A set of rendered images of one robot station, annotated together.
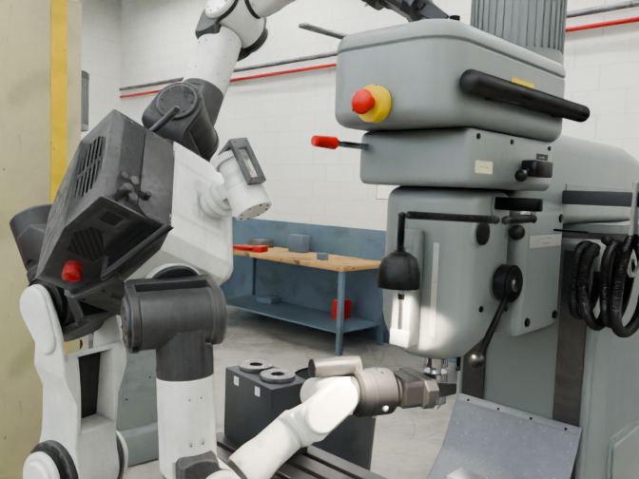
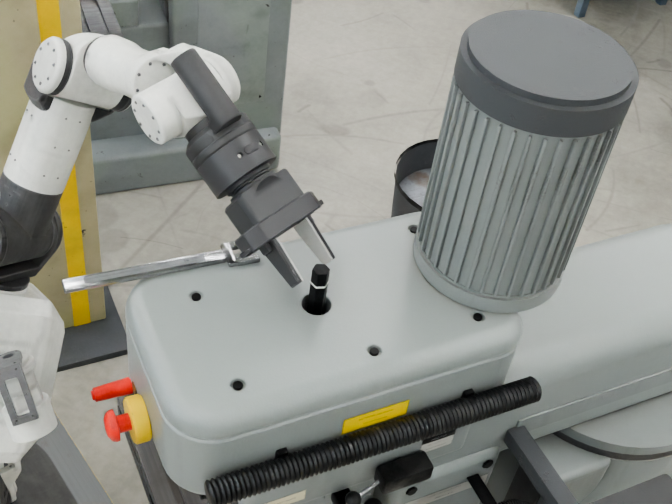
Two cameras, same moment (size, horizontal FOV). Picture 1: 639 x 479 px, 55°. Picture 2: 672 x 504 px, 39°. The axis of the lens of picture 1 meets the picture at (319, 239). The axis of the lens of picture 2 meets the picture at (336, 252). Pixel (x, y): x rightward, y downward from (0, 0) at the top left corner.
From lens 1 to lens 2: 1.28 m
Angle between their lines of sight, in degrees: 41
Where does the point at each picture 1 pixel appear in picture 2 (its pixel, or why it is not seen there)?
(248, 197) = (17, 432)
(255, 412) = not seen: hidden behind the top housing
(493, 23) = (435, 226)
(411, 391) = not seen: outside the picture
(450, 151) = not seen: hidden behind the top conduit
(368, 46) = (138, 349)
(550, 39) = (509, 288)
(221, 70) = (50, 168)
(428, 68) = (172, 451)
